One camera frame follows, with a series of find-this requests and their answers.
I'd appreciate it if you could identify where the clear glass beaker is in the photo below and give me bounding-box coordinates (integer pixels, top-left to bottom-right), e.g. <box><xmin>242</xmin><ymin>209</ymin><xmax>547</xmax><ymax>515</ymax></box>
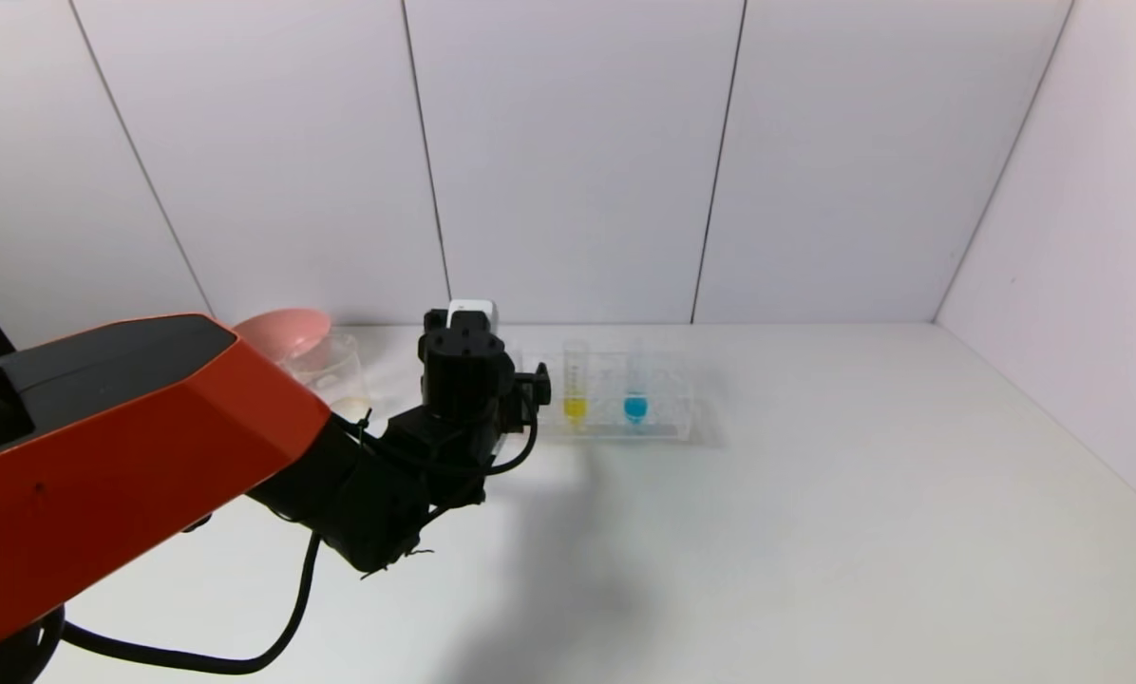
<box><xmin>278</xmin><ymin>332</ymin><xmax>372</xmax><ymax>420</ymax></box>

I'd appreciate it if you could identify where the yellow pigment test tube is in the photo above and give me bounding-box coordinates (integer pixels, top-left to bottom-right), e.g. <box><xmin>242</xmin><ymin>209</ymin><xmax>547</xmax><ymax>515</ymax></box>
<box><xmin>561</xmin><ymin>338</ymin><xmax>591</xmax><ymax>428</ymax></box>

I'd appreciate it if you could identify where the pink plastic bowl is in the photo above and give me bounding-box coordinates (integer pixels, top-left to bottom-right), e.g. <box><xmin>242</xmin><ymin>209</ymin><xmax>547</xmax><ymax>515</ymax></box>
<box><xmin>234</xmin><ymin>307</ymin><xmax>333</xmax><ymax>363</ymax></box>

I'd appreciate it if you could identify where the clear acrylic test tube rack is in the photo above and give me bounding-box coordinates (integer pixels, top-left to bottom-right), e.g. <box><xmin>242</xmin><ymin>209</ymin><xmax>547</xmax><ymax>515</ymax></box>
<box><xmin>503</xmin><ymin>349</ymin><xmax>695</xmax><ymax>444</ymax></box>

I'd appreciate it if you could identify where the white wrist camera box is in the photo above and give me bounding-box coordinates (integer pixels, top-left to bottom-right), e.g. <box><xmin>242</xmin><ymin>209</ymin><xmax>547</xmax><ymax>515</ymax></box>
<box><xmin>445</xmin><ymin>298</ymin><xmax>499</xmax><ymax>334</ymax></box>

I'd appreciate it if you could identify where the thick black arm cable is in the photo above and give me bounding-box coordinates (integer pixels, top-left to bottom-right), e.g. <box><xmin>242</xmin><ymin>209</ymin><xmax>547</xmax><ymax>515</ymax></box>
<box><xmin>59</xmin><ymin>530</ymin><xmax>323</xmax><ymax>676</ymax></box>

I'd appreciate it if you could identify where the blue pigment test tube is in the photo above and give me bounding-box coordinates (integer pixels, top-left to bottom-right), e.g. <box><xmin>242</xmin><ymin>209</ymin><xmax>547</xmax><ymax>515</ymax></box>
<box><xmin>622</xmin><ymin>340</ymin><xmax>652</xmax><ymax>428</ymax></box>

